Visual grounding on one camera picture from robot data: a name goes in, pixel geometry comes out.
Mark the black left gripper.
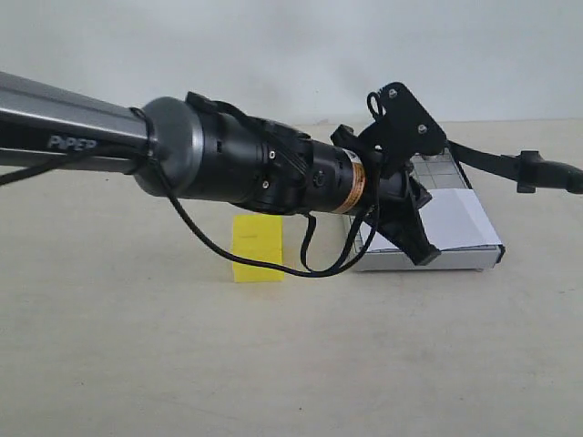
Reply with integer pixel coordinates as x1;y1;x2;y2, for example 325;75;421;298
357;150;441;266

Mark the white paper sheet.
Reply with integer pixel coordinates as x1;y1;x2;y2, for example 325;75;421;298
368;187;503;253

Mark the yellow foam cube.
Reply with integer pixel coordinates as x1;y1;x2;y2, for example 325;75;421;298
231;214;284;283

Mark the black cutter blade lever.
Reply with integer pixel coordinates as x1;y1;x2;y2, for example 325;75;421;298
449;141;582;195

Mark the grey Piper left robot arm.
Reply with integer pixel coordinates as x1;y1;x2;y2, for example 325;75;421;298
1;73;447;265

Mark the grey paper cutter base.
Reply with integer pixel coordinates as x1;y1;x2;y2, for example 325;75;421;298
353;149;506;272

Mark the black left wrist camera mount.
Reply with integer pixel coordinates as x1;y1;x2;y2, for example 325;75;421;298
331;82;447;178

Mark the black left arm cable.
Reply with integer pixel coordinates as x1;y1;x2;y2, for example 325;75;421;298
0;107;388;279

